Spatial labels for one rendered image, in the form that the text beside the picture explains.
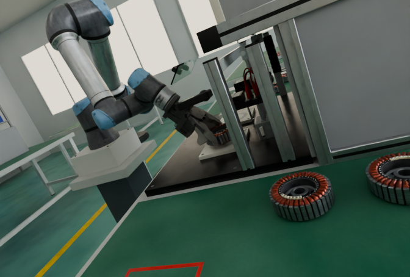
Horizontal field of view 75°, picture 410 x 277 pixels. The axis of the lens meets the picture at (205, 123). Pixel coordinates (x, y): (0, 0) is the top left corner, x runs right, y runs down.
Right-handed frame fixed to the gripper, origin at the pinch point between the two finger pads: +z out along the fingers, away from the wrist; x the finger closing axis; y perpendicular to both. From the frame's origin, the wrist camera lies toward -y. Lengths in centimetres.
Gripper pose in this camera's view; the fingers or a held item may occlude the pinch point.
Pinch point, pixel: (222, 134)
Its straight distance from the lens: 87.1
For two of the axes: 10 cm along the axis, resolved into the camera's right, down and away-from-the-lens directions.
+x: -2.5, 3.5, -9.0
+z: 8.0, 5.9, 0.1
